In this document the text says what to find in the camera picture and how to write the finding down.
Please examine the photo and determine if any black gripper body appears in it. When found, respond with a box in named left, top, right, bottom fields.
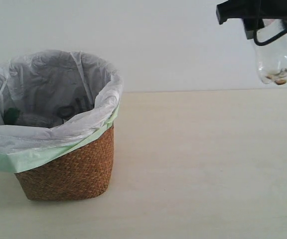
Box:
left=216, top=0, right=287, bottom=24

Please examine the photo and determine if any red label cola bottle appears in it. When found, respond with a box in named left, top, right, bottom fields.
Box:
left=252, top=17, right=287, bottom=86

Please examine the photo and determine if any green label water bottle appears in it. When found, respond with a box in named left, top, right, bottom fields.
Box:
left=3, top=108, right=64, bottom=128

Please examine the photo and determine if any white plastic trash bag liner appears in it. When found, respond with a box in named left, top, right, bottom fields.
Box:
left=0, top=50, right=123, bottom=173

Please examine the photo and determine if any brown woven wicker trash basket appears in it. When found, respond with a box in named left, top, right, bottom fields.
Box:
left=15, top=127, right=114, bottom=201

